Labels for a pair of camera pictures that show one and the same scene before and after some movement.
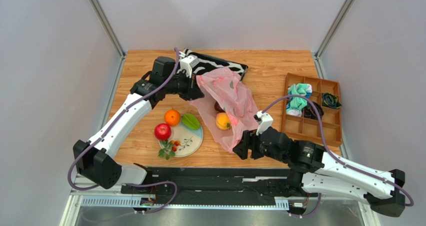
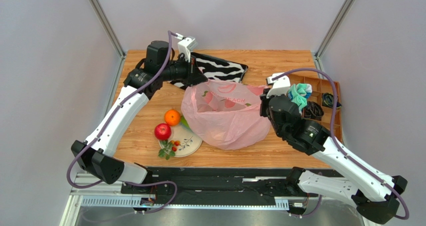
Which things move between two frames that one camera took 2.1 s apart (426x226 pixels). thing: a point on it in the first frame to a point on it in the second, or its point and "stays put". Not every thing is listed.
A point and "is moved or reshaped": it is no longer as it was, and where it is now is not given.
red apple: x=163 y=131 stays put
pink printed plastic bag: x=225 y=85 is moved or reshaped
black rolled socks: x=309 y=112 stays put
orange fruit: x=172 y=117 stays put
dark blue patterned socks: x=330 y=100 stays put
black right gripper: x=250 y=144 to x=266 y=105
